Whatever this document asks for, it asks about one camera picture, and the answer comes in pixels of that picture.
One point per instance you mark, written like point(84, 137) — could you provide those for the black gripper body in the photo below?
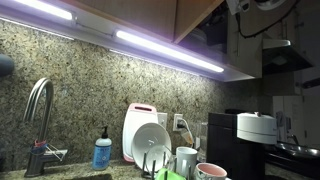
point(220, 15)

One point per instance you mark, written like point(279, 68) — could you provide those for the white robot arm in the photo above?
point(268, 3)

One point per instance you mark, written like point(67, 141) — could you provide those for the long under-cabinet light bar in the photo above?
point(166, 50)

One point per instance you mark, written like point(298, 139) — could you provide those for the dark range hood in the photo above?
point(283, 58)

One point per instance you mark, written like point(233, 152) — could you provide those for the clear water tank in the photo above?
point(202, 141)

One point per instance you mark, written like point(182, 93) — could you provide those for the white cutting board pink rim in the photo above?
point(138, 116)

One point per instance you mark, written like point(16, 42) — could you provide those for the black and grey coffee machine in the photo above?
point(226, 146)

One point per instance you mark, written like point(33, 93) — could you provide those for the large white bowl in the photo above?
point(150, 135)

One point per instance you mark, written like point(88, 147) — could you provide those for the plain white mug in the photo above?
point(186, 160)

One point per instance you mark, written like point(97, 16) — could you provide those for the steel frying pan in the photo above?
point(296, 150)

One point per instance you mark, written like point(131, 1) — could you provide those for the white mug with pink inside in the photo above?
point(210, 170)

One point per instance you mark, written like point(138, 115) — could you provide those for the black stove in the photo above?
point(293, 166)

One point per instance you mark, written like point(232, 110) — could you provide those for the short under-cabinet light bar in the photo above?
point(46, 8)

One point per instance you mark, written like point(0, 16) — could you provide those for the blue label soap bottle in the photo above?
point(101, 155)

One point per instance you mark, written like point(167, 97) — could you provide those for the curved steel faucet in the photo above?
point(43, 110)

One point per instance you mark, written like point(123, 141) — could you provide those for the white wall outlet plate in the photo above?
point(176, 117)

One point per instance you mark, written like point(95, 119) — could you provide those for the white wall switch plate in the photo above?
point(162, 120)

